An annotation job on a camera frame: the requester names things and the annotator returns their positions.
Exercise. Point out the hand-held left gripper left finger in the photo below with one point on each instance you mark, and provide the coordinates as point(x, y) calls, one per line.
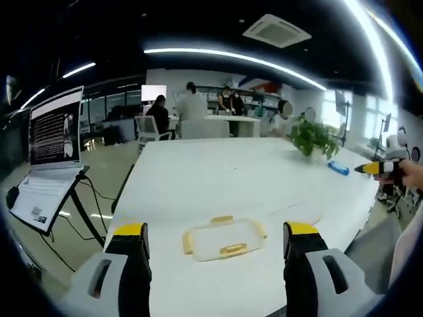
point(129, 264)

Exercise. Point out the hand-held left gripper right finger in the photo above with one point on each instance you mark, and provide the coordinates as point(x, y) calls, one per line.
point(307, 264)

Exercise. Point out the person's right hand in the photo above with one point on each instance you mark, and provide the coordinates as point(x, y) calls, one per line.
point(413, 175)

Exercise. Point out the white robot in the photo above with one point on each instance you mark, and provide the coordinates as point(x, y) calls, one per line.
point(396, 140)

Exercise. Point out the blue object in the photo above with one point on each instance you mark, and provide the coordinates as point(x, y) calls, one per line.
point(338, 167)

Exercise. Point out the green potted plant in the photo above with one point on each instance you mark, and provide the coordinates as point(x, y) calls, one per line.
point(314, 137)

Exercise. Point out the black laptop stand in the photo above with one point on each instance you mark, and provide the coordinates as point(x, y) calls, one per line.
point(79, 204)

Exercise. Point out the clear lid with yellow clips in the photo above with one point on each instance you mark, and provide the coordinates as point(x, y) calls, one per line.
point(224, 238)

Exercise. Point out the person's white clothing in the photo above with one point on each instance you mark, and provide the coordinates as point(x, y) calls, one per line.
point(409, 251)

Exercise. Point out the black mouse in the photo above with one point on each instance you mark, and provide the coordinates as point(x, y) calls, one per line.
point(12, 197)

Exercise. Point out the open laptop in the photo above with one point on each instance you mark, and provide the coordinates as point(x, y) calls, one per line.
point(54, 148)

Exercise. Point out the white office chair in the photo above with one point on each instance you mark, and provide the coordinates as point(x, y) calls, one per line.
point(147, 127)

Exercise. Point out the white counter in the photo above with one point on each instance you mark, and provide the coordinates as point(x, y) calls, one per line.
point(231, 123)

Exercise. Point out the ceiling air conditioner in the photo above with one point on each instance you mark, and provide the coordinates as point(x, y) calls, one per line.
point(277, 30)

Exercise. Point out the computer monitor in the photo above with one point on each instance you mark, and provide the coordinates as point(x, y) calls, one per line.
point(153, 93)

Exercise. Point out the long ceiling light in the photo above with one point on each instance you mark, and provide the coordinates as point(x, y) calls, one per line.
point(231, 56)

